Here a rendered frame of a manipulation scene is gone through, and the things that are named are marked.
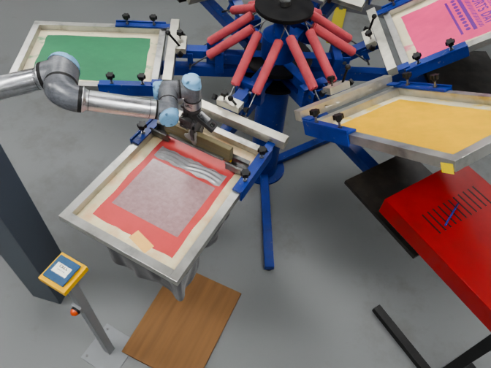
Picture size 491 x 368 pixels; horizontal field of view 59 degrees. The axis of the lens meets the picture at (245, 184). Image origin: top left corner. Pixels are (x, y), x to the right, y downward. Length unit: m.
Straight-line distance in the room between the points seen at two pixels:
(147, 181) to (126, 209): 0.17
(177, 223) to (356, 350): 1.38
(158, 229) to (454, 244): 1.17
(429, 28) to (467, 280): 1.47
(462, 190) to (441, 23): 1.06
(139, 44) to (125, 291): 1.48
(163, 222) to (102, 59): 1.18
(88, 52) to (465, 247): 2.19
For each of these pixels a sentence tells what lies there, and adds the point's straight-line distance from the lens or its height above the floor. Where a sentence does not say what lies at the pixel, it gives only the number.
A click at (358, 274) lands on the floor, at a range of 2.96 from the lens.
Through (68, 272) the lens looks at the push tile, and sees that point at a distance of 1.83.
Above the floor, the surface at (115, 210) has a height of 0.95.
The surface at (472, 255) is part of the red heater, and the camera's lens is 1.88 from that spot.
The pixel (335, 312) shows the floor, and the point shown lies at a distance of 2.81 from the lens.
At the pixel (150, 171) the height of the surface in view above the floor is 0.96.
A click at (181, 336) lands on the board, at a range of 2.66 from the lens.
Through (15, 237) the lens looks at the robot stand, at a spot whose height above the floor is 0.75.
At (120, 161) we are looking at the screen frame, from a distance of 2.07.
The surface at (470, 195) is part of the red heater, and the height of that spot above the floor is 1.10.
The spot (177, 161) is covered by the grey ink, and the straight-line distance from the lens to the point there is 2.08.
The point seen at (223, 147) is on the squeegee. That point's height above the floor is 1.10.
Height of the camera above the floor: 2.53
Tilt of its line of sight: 52 degrees down
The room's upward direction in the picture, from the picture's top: 5 degrees clockwise
